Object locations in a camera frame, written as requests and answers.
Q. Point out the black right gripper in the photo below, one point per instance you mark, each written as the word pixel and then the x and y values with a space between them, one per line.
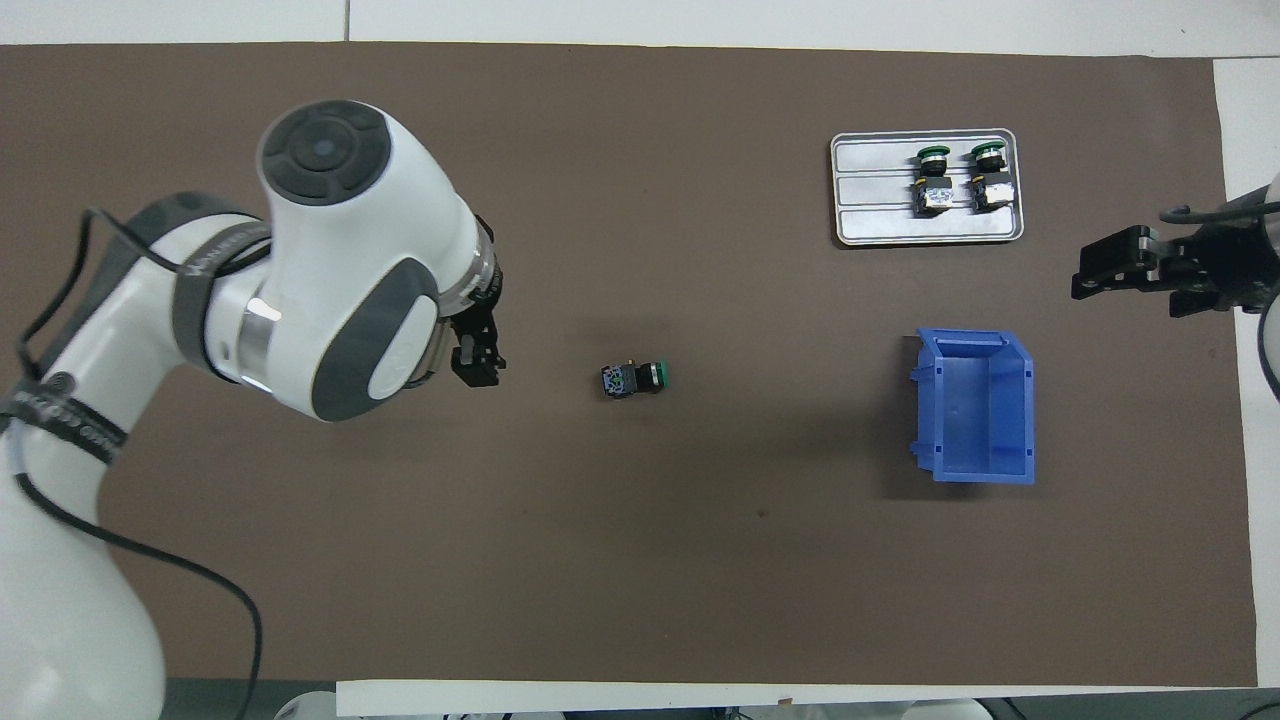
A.
pixel 1215 265

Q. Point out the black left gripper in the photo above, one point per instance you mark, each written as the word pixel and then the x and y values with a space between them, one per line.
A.
pixel 470 325

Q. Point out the green push button switch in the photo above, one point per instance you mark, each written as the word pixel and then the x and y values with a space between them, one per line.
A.
pixel 934 188
pixel 640 380
pixel 990 185

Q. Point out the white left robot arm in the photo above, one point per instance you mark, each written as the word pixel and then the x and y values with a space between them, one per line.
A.
pixel 340 250

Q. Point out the blue plastic storage bin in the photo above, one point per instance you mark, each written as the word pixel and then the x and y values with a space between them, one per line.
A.
pixel 975 410

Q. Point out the brown table mat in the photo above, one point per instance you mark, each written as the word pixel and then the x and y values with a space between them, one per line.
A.
pixel 650 550

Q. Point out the silver metal tray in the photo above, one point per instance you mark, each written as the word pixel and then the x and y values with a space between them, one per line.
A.
pixel 880 200

